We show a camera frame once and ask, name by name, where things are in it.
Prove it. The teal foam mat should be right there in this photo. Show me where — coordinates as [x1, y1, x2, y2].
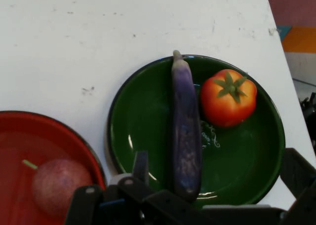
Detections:
[276, 25, 293, 42]

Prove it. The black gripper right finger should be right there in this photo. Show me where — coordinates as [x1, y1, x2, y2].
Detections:
[280, 148, 316, 225]

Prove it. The red enamel plate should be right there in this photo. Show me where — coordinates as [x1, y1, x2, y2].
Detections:
[0, 110, 107, 225]

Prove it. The purple toy eggplant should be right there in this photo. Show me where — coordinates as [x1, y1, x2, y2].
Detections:
[169, 49, 203, 203]

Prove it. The orange foam piece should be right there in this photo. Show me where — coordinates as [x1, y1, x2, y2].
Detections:
[281, 26, 316, 54]

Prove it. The black stand beside table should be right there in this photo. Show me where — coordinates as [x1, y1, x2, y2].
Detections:
[299, 91, 316, 147]

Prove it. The big red foam block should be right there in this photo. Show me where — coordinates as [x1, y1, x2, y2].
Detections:
[267, 0, 316, 26]

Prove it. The green enamel plate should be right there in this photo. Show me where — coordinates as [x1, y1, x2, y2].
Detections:
[106, 54, 286, 209]

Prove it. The red toy tomato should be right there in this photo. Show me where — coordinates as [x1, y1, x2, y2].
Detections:
[199, 69, 258, 128]

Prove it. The dark red toy fruit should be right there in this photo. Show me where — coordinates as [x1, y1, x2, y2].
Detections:
[22, 159, 93, 218]

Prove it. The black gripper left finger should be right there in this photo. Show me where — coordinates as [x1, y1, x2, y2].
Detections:
[64, 150, 206, 225]

